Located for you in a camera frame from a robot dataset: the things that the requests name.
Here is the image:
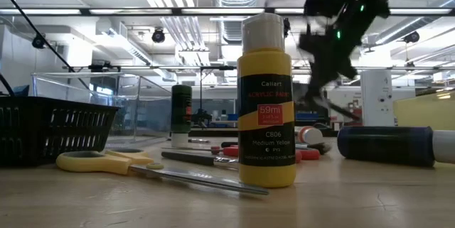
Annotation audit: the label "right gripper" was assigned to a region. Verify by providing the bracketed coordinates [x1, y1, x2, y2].
[294, 14, 360, 121]

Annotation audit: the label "orange acrylic paint bottle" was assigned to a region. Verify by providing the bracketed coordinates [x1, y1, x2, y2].
[297, 126, 325, 146]

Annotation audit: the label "large round-head paintbrush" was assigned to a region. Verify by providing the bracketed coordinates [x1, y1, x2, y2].
[295, 141, 333, 156]

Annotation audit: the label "yellow acrylic paint bottle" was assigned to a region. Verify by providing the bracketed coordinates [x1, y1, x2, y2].
[237, 12, 297, 189]

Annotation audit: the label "dark blue acrylic paint bottle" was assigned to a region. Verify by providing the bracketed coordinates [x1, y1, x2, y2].
[336, 125, 455, 168]

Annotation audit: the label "red-handled scissors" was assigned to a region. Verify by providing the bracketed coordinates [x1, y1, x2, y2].
[161, 144, 321, 162]

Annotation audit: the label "green acrylic paint bottle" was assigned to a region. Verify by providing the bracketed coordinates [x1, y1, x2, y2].
[170, 84, 193, 148]

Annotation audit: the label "yellow-handled scissors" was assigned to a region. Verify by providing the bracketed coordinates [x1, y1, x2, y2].
[55, 147, 270, 197]

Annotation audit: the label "white building pillar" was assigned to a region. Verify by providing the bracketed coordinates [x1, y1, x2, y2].
[360, 69, 395, 127]

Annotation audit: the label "translucent yellow plastic bin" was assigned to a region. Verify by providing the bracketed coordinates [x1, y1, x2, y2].
[392, 90, 455, 131]

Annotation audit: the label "background robot workstation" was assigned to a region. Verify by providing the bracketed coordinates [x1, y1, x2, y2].
[191, 65, 238, 131]

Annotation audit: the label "clear plastic bin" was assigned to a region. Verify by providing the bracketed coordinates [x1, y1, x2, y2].
[31, 72, 178, 144]

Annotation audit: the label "black plastic slotted basket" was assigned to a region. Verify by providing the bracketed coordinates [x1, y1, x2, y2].
[0, 95, 120, 168]

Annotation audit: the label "black overhead frame bar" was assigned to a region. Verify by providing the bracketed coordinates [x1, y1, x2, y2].
[0, 6, 455, 17]

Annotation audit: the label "dark left arm cable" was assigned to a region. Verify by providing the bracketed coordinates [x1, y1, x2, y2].
[0, 0, 90, 90]

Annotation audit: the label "black aluminium table frame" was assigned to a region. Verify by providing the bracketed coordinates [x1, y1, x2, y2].
[171, 129, 402, 140]

